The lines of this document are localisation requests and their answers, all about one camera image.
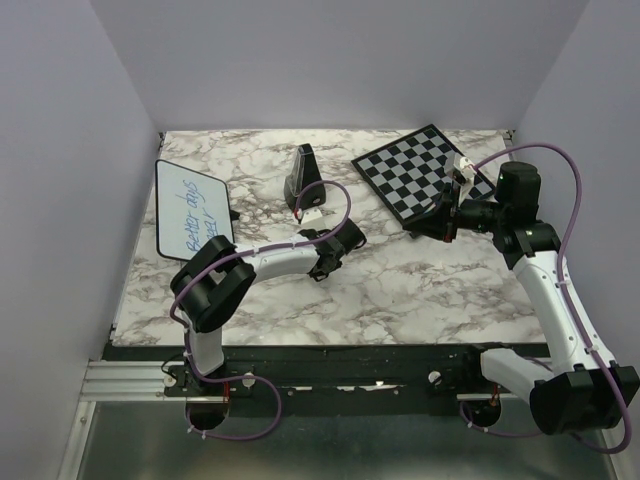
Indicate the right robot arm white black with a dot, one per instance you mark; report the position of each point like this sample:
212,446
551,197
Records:
584,388

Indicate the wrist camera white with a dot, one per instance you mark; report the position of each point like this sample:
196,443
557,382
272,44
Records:
461,170
312,219

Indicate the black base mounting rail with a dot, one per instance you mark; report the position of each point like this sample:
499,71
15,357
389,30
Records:
340,381

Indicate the black metronome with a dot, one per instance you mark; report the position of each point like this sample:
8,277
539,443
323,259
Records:
304,171

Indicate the black grey chessboard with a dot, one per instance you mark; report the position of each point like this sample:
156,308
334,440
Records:
412,163

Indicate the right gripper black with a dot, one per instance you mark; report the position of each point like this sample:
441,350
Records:
433,221

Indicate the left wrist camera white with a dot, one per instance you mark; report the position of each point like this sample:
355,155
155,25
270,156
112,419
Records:
312,219

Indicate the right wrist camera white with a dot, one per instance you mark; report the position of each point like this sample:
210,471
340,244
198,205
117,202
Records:
461,170

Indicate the whiteboard with black frame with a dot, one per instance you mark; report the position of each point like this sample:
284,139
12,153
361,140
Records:
191,208

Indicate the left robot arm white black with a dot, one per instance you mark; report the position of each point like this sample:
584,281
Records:
210,287

